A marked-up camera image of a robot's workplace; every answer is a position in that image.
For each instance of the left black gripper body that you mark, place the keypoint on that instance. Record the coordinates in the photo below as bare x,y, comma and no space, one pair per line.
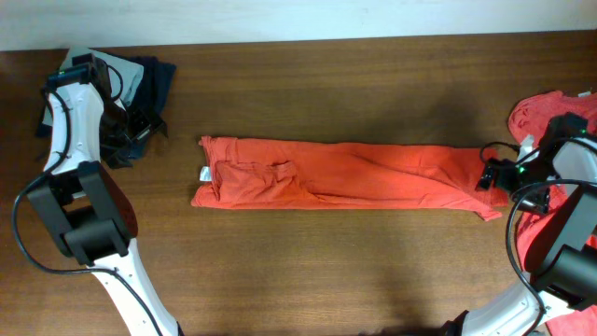
121,129

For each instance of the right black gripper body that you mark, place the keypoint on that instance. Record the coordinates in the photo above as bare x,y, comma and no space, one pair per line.
513,178

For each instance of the red printed soccer t-shirt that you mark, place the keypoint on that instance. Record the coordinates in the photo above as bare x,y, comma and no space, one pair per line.
248,173

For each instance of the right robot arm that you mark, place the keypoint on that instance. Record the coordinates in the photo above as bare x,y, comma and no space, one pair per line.
555,177

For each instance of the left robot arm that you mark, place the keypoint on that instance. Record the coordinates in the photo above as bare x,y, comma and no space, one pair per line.
87,216

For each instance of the folded dark navy garment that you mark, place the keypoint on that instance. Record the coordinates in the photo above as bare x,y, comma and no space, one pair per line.
156,88

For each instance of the folded light grey garment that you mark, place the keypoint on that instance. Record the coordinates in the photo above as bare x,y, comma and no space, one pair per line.
131,73

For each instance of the red garment at right edge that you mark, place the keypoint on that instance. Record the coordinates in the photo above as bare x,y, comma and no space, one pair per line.
530,117

